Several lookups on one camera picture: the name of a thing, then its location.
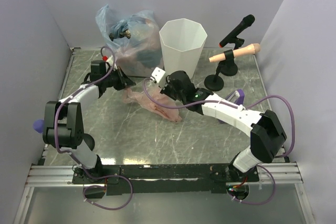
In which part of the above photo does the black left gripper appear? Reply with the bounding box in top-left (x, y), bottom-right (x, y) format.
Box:
top-left (102, 66), bottom-right (136, 90)

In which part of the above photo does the pink plastic trash bag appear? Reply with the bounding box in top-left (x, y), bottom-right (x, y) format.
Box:
top-left (122, 86), bottom-right (182, 122)

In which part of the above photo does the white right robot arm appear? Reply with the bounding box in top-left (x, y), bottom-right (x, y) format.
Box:
top-left (152, 68), bottom-right (287, 181)

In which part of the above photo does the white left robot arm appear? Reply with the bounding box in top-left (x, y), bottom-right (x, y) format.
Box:
top-left (43, 60), bottom-right (135, 183)

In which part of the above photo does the white plastic trash bin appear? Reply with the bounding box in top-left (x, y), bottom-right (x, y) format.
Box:
top-left (159, 18), bottom-right (207, 78)

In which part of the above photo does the black round microphone stand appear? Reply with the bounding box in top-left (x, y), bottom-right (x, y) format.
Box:
top-left (204, 61), bottom-right (224, 92)

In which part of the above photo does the large blue plastic bag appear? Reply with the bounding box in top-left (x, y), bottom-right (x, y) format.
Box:
top-left (96, 5), bottom-right (164, 77)

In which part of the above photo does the crumpled blue plastic bag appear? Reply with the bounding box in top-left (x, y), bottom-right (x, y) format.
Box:
top-left (109, 17), bottom-right (142, 41)

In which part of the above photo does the black rear microphone stand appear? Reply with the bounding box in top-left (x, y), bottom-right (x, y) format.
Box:
top-left (218, 37), bottom-right (245, 77)

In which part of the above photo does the purple box stand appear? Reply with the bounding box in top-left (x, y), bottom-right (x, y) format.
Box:
top-left (225, 89), bottom-right (245, 105)

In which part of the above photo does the beige microphone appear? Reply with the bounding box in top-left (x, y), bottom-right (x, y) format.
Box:
top-left (209, 44), bottom-right (260, 62)

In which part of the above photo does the purple microphone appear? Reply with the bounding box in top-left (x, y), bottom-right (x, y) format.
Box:
top-left (33, 119), bottom-right (44, 134)

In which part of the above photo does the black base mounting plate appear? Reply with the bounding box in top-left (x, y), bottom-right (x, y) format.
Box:
top-left (72, 163), bottom-right (259, 196)

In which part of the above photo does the black microphone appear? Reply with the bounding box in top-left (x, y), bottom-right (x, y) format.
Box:
top-left (219, 14), bottom-right (255, 49)

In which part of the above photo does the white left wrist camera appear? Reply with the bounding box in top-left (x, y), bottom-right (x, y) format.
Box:
top-left (102, 56), bottom-right (116, 68)

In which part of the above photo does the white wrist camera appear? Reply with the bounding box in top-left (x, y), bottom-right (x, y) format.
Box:
top-left (102, 56), bottom-right (116, 68)
top-left (151, 67), bottom-right (167, 88)

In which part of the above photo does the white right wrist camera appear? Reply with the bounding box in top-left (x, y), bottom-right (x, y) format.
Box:
top-left (151, 67), bottom-right (167, 88)

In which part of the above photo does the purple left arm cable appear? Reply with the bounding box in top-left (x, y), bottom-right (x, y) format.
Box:
top-left (54, 46), bottom-right (133, 210)

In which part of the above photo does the aluminium rail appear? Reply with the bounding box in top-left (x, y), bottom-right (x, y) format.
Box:
top-left (25, 163), bottom-right (303, 187)

